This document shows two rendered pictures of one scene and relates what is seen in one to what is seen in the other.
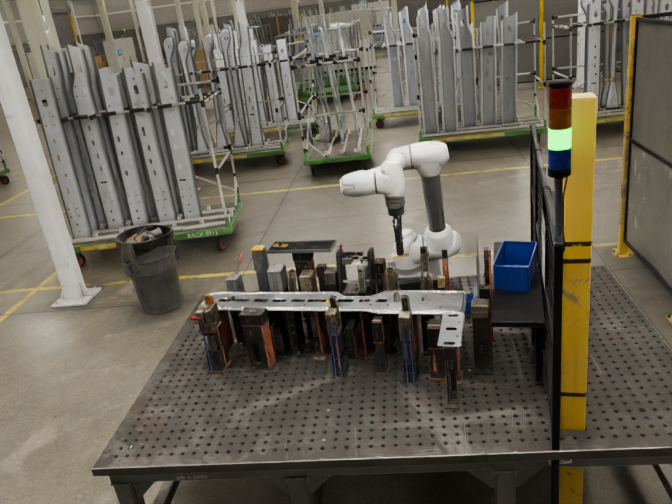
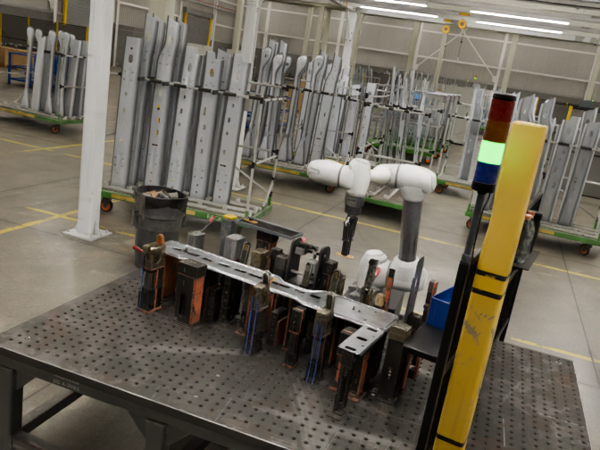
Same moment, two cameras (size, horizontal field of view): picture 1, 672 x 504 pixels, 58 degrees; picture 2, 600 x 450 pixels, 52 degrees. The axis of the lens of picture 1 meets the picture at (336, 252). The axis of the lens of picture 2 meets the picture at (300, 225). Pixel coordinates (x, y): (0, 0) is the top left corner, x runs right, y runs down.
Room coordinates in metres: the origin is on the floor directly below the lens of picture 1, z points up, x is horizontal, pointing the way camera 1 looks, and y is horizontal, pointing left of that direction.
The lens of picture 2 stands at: (-0.06, -0.50, 2.08)
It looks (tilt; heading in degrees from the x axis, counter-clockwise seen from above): 15 degrees down; 9
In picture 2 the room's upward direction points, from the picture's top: 9 degrees clockwise
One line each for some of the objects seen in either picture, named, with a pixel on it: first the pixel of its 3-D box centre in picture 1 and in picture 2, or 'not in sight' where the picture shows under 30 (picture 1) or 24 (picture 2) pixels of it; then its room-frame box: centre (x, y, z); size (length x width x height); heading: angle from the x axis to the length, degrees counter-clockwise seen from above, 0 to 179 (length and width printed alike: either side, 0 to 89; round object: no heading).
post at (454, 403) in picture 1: (451, 373); (344, 382); (2.21, -0.42, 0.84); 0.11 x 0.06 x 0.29; 163
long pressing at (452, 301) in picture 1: (326, 301); (264, 280); (2.75, 0.08, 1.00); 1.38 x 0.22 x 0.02; 73
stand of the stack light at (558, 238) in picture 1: (559, 172); (482, 187); (1.85, -0.74, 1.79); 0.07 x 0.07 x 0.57
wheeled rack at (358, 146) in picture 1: (336, 105); (397, 154); (9.73, -0.31, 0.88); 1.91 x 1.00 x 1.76; 173
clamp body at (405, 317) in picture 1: (407, 345); (318, 345); (2.44, -0.27, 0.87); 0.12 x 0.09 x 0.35; 163
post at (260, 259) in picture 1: (265, 285); (225, 254); (3.22, 0.43, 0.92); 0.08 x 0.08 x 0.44; 73
